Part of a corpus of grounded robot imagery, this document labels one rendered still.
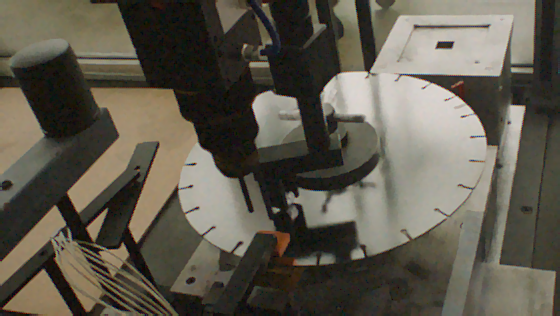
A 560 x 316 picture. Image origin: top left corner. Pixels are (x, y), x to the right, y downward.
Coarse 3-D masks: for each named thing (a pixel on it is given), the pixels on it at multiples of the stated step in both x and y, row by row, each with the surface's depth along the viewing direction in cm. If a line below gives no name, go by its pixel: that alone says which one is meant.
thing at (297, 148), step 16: (320, 96) 55; (304, 112) 55; (320, 112) 56; (304, 128) 57; (320, 128) 56; (288, 144) 59; (304, 144) 59; (320, 144) 57; (336, 144) 58; (272, 160) 58; (288, 160) 58; (304, 160) 58; (320, 160) 58; (336, 160) 58; (272, 176) 59; (288, 176) 61; (272, 192) 60; (288, 208) 61
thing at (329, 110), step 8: (328, 96) 68; (336, 96) 68; (328, 104) 66; (280, 112) 67; (288, 112) 67; (296, 112) 66; (328, 112) 65; (336, 112) 65; (296, 120) 67; (328, 120) 65; (336, 120) 65; (344, 120) 65; (352, 120) 64; (360, 120) 64; (328, 128) 65; (336, 128) 66
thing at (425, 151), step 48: (384, 96) 75; (432, 96) 74; (384, 144) 68; (432, 144) 66; (480, 144) 65; (192, 192) 67; (240, 192) 65; (336, 192) 63; (384, 192) 62; (432, 192) 60; (240, 240) 60; (336, 240) 57; (384, 240) 56
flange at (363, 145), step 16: (352, 128) 69; (368, 128) 69; (352, 144) 67; (368, 144) 67; (352, 160) 65; (368, 160) 65; (304, 176) 64; (320, 176) 64; (336, 176) 64; (352, 176) 64
